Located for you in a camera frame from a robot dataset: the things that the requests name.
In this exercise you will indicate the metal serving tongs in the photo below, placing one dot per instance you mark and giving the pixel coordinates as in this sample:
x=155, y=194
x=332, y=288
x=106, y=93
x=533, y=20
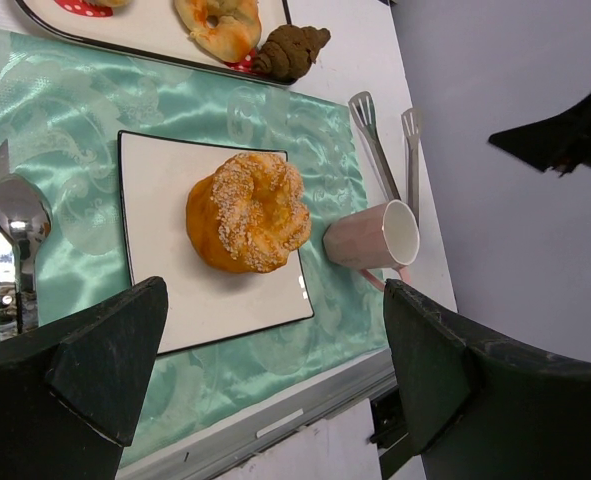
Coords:
x=362, y=109

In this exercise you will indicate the metal spoon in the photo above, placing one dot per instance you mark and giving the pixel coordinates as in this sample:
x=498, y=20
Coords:
x=26, y=219

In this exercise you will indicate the brown chocolate croissant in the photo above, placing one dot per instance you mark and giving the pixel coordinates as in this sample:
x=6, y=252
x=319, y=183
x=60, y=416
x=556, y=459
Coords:
x=289, y=52

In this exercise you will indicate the small round peach bun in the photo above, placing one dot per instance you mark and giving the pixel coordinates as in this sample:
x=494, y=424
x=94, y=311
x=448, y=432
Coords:
x=111, y=3

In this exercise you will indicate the white square plate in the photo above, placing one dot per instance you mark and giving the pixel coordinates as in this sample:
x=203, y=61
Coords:
x=205, y=305

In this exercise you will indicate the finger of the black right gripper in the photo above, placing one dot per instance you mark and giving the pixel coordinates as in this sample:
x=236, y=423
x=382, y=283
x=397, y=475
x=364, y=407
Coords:
x=560, y=143

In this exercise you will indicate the aluminium table front rail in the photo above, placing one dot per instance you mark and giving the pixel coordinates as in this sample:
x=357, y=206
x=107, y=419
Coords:
x=234, y=440

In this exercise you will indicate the pink mug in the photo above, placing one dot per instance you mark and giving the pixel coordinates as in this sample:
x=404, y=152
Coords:
x=385, y=236

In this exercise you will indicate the glazed bagel bread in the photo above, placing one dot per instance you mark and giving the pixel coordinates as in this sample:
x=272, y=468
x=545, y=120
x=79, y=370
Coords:
x=226, y=29

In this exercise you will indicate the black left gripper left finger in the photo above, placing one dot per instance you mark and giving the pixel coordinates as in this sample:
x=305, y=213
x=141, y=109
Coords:
x=72, y=391

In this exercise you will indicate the teal satin placemat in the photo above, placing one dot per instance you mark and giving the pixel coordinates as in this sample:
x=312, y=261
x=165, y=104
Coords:
x=61, y=108

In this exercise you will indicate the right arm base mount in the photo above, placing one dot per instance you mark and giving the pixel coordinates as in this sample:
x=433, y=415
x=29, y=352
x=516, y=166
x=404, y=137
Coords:
x=391, y=434

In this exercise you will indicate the sugared orange bundt bread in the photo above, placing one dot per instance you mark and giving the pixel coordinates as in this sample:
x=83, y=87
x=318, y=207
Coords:
x=249, y=215

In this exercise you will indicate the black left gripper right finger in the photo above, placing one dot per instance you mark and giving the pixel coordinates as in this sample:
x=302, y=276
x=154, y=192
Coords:
x=481, y=405

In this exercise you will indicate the strawberry pattern serving tray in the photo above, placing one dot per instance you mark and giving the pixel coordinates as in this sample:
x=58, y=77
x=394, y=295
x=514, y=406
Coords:
x=146, y=29

